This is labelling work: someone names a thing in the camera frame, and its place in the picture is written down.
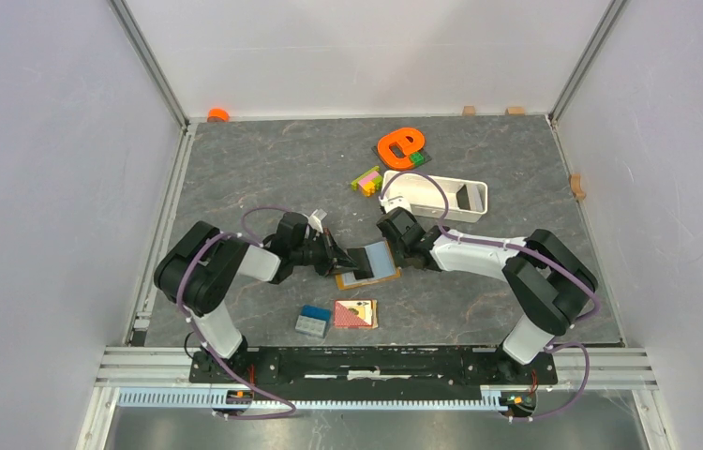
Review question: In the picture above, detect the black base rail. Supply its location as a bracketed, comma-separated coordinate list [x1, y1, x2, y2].
[188, 345, 559, 402]

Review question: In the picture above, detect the wooden block right side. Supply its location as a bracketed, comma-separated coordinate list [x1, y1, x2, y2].
[569, 173, 587, 202]

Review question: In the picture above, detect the red playing card deck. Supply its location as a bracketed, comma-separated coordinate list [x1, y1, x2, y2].
[334, 299, 378, 329]

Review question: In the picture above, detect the black credit card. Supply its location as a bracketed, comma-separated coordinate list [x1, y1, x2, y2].
[347, 247, 374, 280]

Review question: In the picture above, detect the wooden block middle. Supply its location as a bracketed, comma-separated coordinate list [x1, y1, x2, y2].
[505, 106, 526, 115]

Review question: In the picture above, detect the orange tape roll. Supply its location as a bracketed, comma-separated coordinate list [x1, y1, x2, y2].
[206, 108, 230, 123]

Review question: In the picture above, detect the orange plastic letter e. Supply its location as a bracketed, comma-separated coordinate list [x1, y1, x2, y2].
[374, 127, 426, 171]

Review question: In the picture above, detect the blue grey toy brick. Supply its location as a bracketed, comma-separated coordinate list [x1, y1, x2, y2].
[294, 305, 332, 338]

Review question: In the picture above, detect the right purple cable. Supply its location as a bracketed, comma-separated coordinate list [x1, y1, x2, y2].
[379, 171, 603, 424]

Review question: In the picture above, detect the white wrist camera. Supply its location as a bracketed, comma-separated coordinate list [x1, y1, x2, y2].
[379, 196, 412, 214]
[307, 209, 327, 233]

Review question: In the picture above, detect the colourful toy brick stack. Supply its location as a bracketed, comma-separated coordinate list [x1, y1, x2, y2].
[351, 166, 383, 197]

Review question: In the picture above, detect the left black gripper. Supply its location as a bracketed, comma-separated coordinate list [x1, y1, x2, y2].
[292, 228, 360, 278]

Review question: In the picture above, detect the white plastic tray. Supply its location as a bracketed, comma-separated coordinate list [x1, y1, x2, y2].
[380, 171, 488, 223]

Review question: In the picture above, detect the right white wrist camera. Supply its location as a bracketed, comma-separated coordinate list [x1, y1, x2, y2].
[379, 196, 412, 214]

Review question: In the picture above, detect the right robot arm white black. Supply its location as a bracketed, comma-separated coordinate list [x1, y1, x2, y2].
[377, 207, 599, 383]

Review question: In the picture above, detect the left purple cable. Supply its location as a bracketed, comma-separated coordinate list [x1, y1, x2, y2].
[174, 206, 298, 421]

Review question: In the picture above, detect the green toy brick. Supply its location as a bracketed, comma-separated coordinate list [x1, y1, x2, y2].
[410, 152, 426, 167]

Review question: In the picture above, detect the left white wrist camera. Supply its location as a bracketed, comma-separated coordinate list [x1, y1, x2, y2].
[307, 209, 327, 233]

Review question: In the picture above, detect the purple cable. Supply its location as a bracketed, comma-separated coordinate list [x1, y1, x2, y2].
[379, 171, 603, 424]
[174, 206, 298, 421]

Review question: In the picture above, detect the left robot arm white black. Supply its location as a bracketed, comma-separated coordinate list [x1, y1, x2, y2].
[154, 210, 364, 383]

